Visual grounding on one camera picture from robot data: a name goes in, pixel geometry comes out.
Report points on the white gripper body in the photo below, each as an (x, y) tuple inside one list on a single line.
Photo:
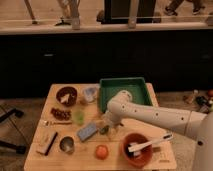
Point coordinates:
[(111, 119)]

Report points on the green pepper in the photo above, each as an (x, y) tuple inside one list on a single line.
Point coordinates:
[(104, 130)]

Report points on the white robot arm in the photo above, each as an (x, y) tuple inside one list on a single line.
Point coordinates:
[(194, 125)]

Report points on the green plastic cup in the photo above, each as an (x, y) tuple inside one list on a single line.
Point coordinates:
[(78, 117)]

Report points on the clear plastic cup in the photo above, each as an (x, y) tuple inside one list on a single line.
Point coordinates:
[(89, 94)]

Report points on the metal cup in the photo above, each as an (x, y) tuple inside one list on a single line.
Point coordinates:
[(67, 145)]

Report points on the blue sponge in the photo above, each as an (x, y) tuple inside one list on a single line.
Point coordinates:
[(86, 132)]

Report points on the orange fruit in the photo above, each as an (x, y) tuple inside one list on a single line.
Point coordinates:
[(101, 152)]

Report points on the white brush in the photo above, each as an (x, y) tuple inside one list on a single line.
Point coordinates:
[(141, 146)]

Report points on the green plastic tray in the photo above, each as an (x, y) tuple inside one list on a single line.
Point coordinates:
[(109, 87)]

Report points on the wooden table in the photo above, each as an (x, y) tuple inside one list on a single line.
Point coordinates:
[(83, 158)]

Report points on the dark red bowl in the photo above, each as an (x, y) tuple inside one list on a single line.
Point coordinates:
[(67, 96)]

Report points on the brown grape bunch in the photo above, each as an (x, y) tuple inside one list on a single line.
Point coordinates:
[(61, 114)]

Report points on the orange bowl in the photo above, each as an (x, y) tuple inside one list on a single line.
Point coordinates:
[(139, 158)]

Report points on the wooden black eraser block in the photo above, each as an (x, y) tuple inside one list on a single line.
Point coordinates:
[(46, 142)]

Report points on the black tripod stand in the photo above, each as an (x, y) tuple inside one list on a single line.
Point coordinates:
[(10, 135)]

